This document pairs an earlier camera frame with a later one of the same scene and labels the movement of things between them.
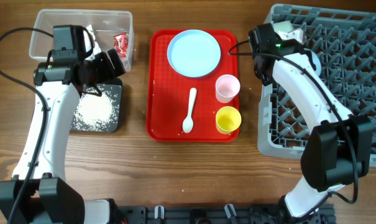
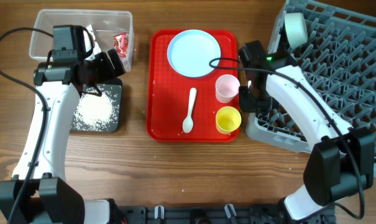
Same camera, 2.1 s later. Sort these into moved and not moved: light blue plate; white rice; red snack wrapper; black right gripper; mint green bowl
Moved: mint green bowl; black right gripper
Not moved: red snack wrapper; white rice; light blue plate
